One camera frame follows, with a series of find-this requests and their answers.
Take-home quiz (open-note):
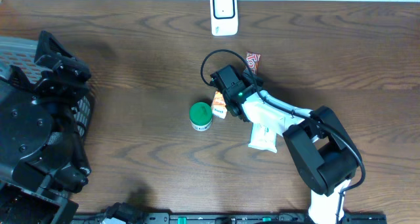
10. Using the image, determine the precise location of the green lid jar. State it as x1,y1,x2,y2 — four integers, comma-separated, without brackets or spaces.
189,102,213,131

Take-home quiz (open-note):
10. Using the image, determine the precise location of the orange small carton box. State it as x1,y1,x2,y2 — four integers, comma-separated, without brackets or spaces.
211,91,228,119

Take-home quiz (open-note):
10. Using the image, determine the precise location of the red chocolate wafer bar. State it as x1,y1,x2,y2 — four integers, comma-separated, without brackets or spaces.
246,51,261,75

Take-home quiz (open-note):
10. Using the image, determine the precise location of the light blue wet wipes pack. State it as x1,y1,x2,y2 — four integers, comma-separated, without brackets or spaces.
248,123,277,153

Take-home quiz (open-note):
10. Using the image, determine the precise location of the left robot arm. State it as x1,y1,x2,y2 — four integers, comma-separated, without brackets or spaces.
1,31,94,223

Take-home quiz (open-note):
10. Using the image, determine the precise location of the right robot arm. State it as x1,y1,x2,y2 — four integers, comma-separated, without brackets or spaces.
210,65,366,223

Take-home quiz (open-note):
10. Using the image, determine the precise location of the white barcode scanner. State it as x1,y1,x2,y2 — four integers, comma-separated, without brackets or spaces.
210,0,239,36

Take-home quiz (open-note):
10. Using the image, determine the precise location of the grey plastic basket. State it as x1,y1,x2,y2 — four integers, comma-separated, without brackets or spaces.
1,36,95,139

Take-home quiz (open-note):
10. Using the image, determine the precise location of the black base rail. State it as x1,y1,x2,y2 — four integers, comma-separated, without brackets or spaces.
72,202,388,224

